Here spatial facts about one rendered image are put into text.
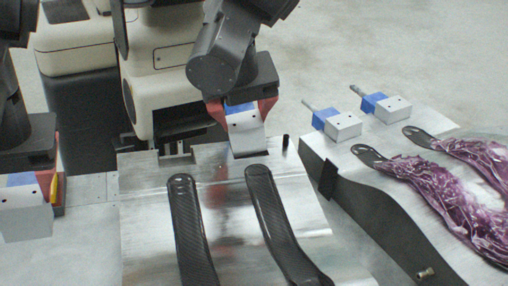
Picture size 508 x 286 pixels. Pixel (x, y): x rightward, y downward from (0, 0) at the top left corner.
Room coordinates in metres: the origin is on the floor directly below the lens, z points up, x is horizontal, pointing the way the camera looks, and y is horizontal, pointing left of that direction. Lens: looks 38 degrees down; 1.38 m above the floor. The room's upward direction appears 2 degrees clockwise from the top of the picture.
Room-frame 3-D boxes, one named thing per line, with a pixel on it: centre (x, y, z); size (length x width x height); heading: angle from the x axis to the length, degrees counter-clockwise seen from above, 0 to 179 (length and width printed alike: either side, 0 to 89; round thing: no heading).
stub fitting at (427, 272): (0.45, -0.22, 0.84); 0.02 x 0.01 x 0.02; 122
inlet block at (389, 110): (0.82, -0.21, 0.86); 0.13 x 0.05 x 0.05; 32
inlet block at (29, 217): (0.49, 0.27, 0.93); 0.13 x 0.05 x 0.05; 14
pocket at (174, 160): (0.60, 0.11, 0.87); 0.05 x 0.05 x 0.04; 14
